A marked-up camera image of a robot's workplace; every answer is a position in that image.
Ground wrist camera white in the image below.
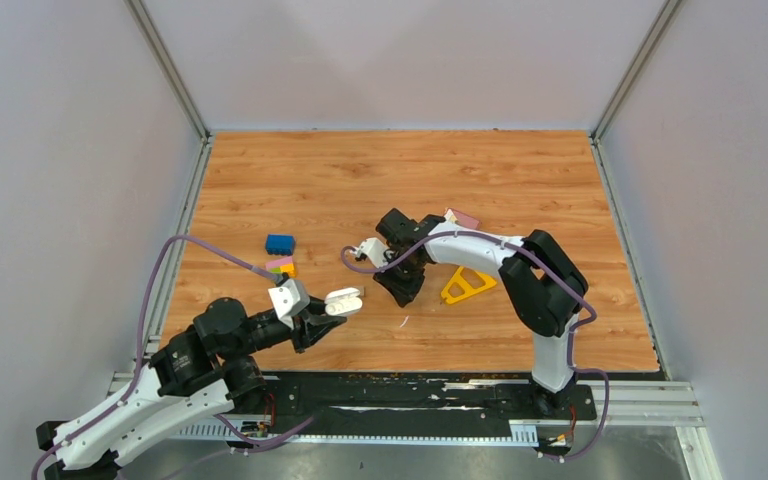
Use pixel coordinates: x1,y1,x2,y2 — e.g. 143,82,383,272
350,237,389,268
267,278,310,330

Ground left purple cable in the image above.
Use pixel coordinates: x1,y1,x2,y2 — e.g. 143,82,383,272
30,235,322,480

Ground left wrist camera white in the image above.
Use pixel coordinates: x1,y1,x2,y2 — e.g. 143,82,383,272
267,278,310,330

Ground white slotted cable duct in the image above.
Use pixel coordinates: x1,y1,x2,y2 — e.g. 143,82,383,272
122,417,540,448

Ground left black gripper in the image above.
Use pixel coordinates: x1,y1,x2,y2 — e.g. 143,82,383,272
223,293,349,362

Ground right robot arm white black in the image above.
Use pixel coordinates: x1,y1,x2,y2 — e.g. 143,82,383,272
354,209,589,418

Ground pink green orange brick stack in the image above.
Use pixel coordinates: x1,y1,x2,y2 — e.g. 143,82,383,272
265,256,298,278

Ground blue toy brick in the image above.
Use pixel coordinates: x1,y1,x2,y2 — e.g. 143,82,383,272
264,234,296,256

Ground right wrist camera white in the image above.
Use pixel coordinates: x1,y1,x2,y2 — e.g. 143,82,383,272
350,237,389,268

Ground yellow triangular toy frame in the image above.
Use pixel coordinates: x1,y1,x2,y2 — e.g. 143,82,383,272
440,266,497,305

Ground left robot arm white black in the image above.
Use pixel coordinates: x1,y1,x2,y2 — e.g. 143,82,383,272
37,289,363,479

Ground white earbud charging case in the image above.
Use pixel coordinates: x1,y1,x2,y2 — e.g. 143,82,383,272
324,287,363,317

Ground pink picture card block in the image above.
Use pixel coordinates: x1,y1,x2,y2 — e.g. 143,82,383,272
444,208,480,230

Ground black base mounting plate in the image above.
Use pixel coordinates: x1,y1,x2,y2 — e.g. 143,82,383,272
225,372,597,439

